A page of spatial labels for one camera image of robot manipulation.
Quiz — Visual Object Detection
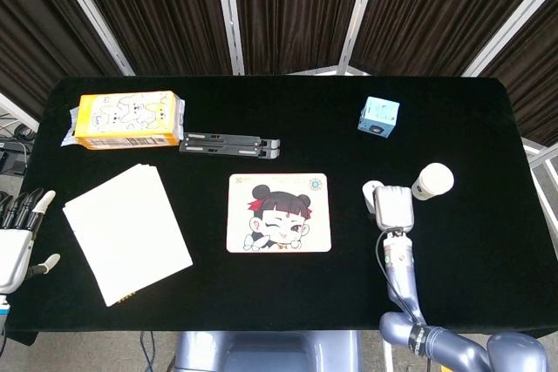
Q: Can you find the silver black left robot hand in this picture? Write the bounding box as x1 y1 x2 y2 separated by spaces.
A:
0 187 61 295

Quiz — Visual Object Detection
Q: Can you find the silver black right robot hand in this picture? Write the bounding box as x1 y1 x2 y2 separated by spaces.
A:
373 186 414 232

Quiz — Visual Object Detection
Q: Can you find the white computer mouse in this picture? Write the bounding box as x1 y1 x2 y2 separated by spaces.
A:
361 179 384 217

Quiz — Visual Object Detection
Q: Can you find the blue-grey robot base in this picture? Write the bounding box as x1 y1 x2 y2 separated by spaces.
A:
167 330 363 372

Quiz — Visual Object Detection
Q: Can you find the cartoon girl mouse pad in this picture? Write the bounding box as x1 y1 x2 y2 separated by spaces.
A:
226 172 332 254

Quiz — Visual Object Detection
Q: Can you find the white paper cup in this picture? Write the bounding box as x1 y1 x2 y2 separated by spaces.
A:
411 162 455 201

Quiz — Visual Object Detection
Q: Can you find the light blue speaker box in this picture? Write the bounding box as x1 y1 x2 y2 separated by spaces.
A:
357 96 401 139

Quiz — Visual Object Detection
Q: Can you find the white paper stack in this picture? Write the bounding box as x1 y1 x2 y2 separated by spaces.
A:
62 163 194 308

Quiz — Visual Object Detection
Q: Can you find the black table cloth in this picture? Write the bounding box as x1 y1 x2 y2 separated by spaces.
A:
3 75 558 347

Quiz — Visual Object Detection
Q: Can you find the yellow tissue pack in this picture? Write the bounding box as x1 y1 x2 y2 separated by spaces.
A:
59 91 187 150

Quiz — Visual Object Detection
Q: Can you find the black folding laptop stand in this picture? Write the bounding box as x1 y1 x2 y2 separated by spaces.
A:
178 132 282 159

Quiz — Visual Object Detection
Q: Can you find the dark brown pleated curtain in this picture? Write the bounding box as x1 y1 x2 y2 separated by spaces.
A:
479 0 558 147
350 0 558 78
229 0 372 76
65 0 233 77
0 0 124 110

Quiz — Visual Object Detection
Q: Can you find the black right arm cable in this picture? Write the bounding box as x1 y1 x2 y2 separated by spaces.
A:
375 228 435 372

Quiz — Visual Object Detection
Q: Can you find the black floor equipment with cables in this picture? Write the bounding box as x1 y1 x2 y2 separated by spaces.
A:
0 121 38 181

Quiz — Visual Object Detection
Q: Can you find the white low frame rail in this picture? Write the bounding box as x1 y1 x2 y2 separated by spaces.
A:
0 91 41 132

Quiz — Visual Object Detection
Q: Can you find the white mesh frame panel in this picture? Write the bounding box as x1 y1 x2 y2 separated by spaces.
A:
521 136 558 225

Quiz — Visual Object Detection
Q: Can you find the blue floor cable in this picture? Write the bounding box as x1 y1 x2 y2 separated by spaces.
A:
139 330 157 372

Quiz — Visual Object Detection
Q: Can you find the white aluminium frame post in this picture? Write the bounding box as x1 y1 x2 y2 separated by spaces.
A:
337 0 385 76
212 0 246 76
46 0 135 77
460 0 558 78

